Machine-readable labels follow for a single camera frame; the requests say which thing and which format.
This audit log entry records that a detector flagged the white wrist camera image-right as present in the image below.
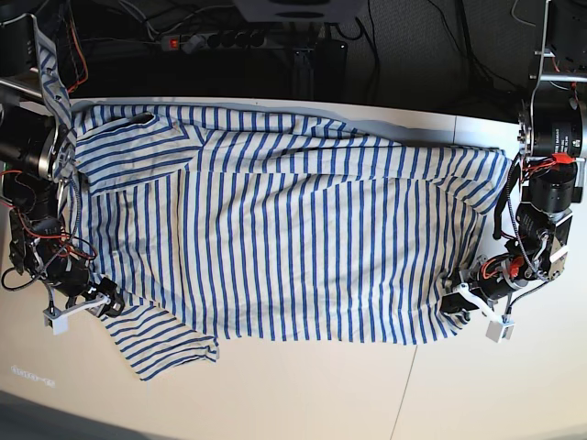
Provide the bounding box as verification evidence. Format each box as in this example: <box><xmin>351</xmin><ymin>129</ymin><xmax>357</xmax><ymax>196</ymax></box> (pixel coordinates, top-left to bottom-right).
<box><xmin>486</xmin><ymin>321</ymin><xmax>515</xmax><ymax>343</ymax></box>

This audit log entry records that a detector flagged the image-right robot arm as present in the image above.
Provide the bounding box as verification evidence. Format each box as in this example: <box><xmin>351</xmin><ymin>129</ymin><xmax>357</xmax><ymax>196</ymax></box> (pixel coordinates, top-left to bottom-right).
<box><xmin>441</xmin><ymin>1</ymin><xmax>586</xmax><ymax>325</ymax></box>

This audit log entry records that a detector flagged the black power strip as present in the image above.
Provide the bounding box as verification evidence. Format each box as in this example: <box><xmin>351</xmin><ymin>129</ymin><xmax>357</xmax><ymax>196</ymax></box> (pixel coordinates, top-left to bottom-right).
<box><xmin>161</xmin><ymin>30</ymin><xmax>269</xmax><ymax>54</ymax></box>

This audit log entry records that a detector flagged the image-right arm gripper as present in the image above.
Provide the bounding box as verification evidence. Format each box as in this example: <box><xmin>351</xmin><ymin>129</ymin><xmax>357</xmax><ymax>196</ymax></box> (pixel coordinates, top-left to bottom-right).
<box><xmin>439</xmin><ymin>254</ymin><xmax>546</xmax><ymax>321</ymax></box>

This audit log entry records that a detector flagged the white coiled cable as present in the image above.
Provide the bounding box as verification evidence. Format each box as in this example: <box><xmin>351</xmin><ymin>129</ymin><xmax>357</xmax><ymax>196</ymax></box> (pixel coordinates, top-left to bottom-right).
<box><xmin>511</xmin><ymin>0</ymin><xmax>547</xmax><ymax>28</ymax></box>

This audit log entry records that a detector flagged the blue white striped T-shirt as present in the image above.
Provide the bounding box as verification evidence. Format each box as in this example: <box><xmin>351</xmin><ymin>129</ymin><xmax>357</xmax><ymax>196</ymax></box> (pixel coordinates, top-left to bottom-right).
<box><xmin>63</xmin><ymin>101</ymin><xmax>513</xmax><ymax>382</ymax></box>

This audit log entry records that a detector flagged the grey table leg post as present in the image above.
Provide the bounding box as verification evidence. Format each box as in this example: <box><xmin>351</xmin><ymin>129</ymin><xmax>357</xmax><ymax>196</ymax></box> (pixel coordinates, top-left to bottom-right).
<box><xmin>290</xmin><ymin>49</ymin><xmax>315</xmax><ymax>101</ymax></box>

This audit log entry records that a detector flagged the image-left robot arm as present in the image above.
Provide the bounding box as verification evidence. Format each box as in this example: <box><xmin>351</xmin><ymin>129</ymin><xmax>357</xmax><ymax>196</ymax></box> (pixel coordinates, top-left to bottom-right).
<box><xmin>1</xmin><ymin>1</ymin><xmax>125</xmax><ymax>326</ymax></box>

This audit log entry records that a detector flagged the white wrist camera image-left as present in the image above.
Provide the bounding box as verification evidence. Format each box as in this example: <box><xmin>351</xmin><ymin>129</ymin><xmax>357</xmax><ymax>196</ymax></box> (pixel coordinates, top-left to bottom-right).
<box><xmin>43</xmin><ymin>308</ymin><xmax>69</xmax><ymax>336</ymax></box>

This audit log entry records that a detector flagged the image-left arm gripper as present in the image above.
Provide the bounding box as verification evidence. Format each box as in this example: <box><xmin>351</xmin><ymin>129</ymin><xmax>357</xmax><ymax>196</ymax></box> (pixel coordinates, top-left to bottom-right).
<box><xmin>27</xmin><ymin>249</ymin><xmax>125</xmax><ymax>318</ymax></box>

